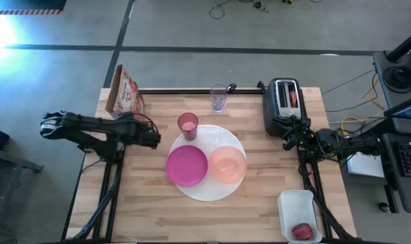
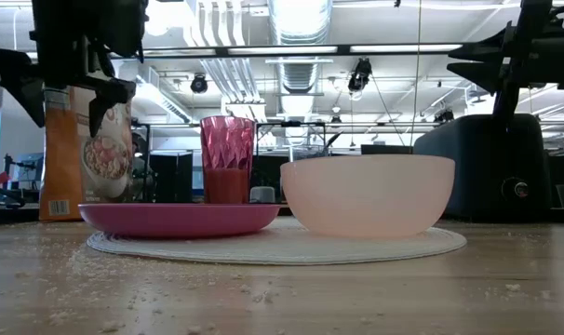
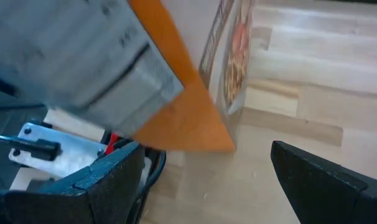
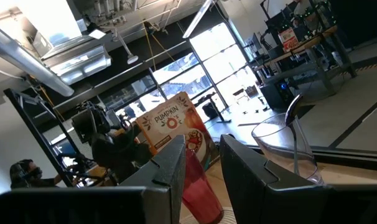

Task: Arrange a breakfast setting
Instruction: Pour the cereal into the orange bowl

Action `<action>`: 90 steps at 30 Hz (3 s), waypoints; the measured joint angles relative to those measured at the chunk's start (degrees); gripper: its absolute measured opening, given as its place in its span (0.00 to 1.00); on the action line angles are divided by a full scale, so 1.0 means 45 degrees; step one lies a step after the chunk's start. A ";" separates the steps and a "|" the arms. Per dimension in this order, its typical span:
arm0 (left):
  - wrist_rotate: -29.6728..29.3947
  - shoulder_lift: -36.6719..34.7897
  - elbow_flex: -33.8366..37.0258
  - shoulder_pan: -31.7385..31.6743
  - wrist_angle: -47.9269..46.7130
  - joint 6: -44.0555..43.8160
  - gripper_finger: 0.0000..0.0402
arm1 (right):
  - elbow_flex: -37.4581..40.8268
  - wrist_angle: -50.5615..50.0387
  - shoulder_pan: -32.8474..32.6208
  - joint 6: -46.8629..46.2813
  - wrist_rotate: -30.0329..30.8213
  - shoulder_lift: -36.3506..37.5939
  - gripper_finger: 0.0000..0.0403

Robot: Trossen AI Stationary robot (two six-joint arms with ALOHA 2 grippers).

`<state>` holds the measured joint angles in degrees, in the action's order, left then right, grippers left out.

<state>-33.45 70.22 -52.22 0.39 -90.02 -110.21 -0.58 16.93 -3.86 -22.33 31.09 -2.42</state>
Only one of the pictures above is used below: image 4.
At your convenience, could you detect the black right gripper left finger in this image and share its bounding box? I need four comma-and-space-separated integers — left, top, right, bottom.
0, 134, 186, 224

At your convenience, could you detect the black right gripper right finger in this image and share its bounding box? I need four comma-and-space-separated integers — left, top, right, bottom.
220, 133, 377, 224

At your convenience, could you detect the clear drinking glass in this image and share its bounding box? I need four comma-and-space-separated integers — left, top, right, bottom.
251, 112, 325, 186

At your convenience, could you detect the red translucent tumbler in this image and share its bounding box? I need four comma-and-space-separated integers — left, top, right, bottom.
182, 148, 225, 224

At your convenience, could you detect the orange pumpkin cereal box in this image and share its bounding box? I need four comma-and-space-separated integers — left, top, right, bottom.
135, 91, 221, 172

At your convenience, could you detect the person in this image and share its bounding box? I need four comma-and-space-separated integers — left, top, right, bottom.
9, 159, 72, 190

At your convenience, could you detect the black computer tower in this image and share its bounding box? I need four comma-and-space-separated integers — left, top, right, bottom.
259, 78, 297, 110

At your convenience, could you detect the background cereal box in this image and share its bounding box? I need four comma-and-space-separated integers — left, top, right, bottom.
277, 27, 300, 53

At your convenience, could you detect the black metal table frame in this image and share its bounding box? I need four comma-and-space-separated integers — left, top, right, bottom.
3, 88, 377, 188

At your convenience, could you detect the silver ventilation duct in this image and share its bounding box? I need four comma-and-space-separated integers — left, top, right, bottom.
0, 21, 75, 98

